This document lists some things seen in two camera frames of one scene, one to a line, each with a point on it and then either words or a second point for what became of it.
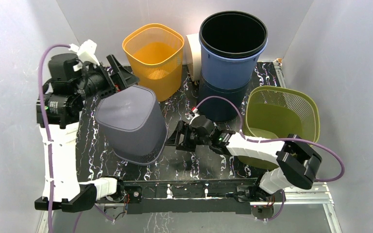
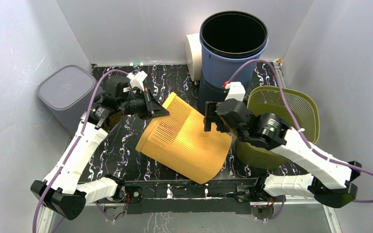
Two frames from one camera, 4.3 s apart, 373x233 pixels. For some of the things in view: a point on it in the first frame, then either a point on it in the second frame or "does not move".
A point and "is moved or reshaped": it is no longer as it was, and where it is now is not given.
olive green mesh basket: (273, 112) does not move
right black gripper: (187, 135) to (215, 115)
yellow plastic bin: (156, 51) to (178, 142)
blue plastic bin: (230, 42) does not move
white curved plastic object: (194, 66) does not move
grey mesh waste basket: (133, 125) is moved or reshaped
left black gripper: (127, 78) to (152, 108)
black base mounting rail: (234, 195) does not move
